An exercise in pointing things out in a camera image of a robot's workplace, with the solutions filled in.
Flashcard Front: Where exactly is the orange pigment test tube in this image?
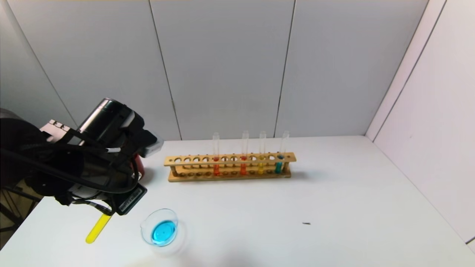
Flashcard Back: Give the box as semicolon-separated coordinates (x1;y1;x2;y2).
212;132;220;177
240;131;249;175

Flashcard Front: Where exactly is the clear glass evaporating dish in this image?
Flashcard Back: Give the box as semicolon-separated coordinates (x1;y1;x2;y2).
140;208;179;247

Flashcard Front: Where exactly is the black tripod stand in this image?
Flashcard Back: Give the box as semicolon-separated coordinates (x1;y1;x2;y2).
0;187;41;241

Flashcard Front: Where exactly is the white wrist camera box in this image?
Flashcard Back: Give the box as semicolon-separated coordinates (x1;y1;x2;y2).
143;138;164;158

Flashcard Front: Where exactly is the red plastic cup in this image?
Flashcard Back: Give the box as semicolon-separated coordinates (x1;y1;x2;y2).
132;154;146;183

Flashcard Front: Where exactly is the yellow pigment test tube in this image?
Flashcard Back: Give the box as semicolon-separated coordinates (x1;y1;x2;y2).
85;213;112;244
258;131;266;175

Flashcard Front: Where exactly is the blue pigment test tube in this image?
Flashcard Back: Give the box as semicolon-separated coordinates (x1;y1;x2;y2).
275;131;289;174

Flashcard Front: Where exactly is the wooden test tube rack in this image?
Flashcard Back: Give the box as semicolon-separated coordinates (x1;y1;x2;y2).
164;152;297;182

